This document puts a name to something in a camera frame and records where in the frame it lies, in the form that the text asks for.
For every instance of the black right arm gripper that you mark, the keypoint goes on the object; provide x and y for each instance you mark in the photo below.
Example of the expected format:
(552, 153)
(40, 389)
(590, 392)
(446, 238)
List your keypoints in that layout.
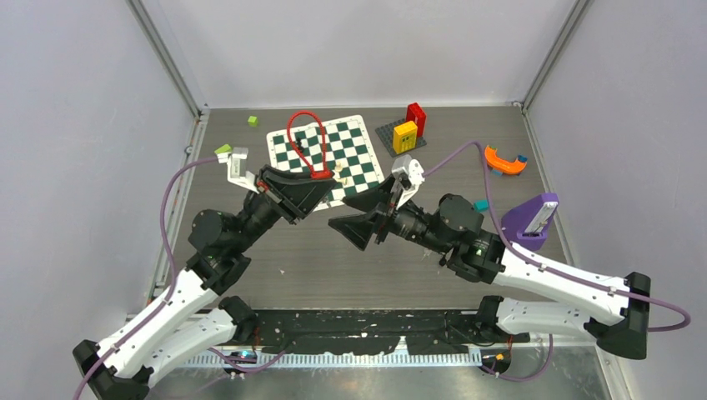
(358, 230)

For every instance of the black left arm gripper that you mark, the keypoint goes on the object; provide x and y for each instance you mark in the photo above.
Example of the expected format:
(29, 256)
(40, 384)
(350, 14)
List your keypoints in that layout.
(291, 194)

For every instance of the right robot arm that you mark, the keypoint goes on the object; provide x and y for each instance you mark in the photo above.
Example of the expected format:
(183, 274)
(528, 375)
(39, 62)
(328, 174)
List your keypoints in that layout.
(611, 310)

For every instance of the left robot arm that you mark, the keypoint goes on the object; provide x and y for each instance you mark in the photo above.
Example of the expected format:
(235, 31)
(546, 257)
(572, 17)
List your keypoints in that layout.
(128, 363)

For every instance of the cream lying chess piece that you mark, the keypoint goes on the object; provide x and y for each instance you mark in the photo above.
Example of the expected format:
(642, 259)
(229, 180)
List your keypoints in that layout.
(344, 181)

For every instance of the green white chess mat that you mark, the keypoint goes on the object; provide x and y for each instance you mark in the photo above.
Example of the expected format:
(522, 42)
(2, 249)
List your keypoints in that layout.
(347, 141)

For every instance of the light green block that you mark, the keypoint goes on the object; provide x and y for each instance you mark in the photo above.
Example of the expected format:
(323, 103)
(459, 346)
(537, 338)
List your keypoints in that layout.
(226, 148)

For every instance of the dark grey building baseplate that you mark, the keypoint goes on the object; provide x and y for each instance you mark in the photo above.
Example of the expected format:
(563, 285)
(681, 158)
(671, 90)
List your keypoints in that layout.
(385, 134)

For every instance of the yellow building block tower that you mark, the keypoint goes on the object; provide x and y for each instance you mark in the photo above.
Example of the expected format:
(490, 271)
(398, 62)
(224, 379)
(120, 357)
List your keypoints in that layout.
(404, 137)

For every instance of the red building block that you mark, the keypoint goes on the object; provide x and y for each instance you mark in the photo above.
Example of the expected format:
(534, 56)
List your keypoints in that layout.
(417, 115)

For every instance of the teal cube block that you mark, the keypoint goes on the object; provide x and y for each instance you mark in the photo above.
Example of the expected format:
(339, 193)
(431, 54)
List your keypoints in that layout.
(481, 205)

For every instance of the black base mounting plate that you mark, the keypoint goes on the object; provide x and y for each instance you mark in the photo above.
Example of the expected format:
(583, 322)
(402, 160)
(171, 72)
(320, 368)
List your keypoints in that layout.
(370, 332)

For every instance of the orange curved toy track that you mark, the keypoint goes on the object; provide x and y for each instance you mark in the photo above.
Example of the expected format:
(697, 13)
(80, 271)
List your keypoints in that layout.
(502, 166)

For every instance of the purple white device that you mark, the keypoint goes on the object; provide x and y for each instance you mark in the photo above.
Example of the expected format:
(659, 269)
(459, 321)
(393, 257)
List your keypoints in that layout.
(528, 223)

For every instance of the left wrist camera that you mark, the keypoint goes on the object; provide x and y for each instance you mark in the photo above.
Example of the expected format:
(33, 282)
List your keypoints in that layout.
(237, 171)

